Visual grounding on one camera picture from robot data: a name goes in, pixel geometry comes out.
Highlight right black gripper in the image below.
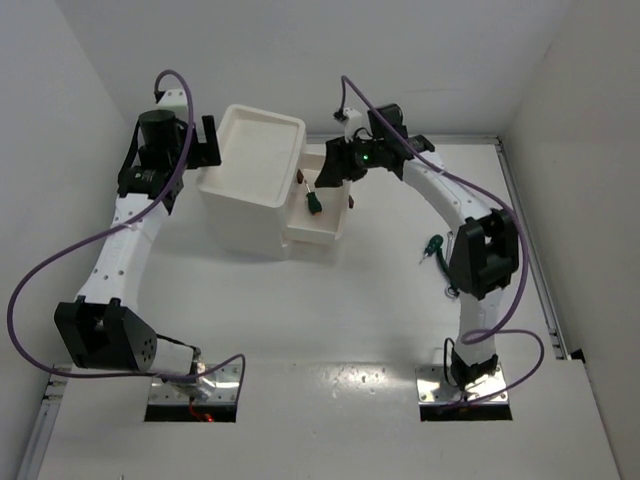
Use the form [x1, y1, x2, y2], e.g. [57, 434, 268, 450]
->
[317, 133, 386, 187]

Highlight white drawer cabinet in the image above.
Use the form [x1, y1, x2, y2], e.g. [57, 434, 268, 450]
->
[196, 104, 306, 260]

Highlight green small screwdriver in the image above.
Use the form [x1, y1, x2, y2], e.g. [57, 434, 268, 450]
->
[419, 234, 444, 263]

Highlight green handled cutters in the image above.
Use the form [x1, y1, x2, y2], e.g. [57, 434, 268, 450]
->
[435, 248, 460, 299]

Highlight silver wrench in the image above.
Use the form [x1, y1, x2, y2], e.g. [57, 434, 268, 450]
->
[446, 232, 455, 257]

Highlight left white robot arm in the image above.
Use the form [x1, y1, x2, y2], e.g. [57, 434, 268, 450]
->
[54, 89, 221, 402]

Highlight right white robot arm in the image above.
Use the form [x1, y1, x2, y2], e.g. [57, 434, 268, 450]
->
[315, 104, 519, 389]

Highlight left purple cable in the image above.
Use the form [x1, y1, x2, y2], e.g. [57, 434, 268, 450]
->
[7, 69, 246, 401]

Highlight purple cable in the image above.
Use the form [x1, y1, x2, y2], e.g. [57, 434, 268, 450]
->
[339, 75, 546, 409]
[7, 69, 246, 401]

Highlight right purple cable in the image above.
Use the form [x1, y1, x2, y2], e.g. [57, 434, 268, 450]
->
[339, 75, 546, 409]

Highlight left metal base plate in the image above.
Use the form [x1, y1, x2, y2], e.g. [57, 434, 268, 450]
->
[148, 361, 243, 407]

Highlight metal base plate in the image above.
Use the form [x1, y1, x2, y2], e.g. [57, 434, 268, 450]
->
[415, 363, 510, 405]
[148, 361, 243, 407]

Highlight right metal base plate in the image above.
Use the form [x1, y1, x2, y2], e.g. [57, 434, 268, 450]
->
[415, 363, 510, 405]

